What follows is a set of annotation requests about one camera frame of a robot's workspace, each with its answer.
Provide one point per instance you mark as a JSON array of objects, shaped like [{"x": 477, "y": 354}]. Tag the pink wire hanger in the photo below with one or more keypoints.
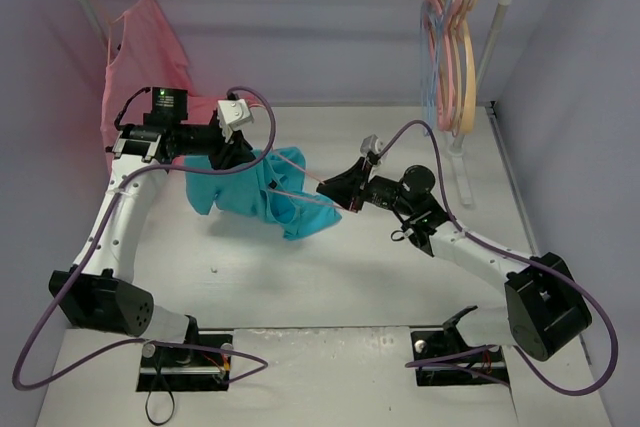
[{"x": 291, "y": 163}]

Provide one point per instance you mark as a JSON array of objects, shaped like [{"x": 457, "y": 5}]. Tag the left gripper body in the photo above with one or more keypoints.
[{"x": 226, "y": 145}]

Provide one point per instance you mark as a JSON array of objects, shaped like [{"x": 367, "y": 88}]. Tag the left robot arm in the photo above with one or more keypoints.
[{"x": 98, "y": 292}]

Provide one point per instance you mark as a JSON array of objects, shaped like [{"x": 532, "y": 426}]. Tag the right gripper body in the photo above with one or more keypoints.
[{"x": 361, "y": 187}]

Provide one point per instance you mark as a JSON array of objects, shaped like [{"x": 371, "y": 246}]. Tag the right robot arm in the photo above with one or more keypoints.
[{"x": 540, "y": 312}]

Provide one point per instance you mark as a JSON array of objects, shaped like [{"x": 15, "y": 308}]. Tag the blue hanger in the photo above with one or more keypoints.
[{"x": 436, "y": 63}]

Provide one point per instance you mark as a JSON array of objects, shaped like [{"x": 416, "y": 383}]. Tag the blue t-shirt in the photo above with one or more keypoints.
[{"x": 249, "y": 193}]

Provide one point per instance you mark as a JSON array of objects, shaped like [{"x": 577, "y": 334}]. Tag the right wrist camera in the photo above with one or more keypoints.
[{"x": 372, "y": 146}]

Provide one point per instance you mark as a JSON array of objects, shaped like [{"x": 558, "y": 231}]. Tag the pink t-shirt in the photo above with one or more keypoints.
[{"x": 151, "y": 55}]

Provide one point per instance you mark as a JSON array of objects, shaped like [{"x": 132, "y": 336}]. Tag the tan wooden hanger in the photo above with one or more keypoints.
[{"x": 467, "y": 92}]

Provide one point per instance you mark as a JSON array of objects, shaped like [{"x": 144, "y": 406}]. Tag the pink thick hanger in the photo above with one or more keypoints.
[{"x": 448, "y": 79}]

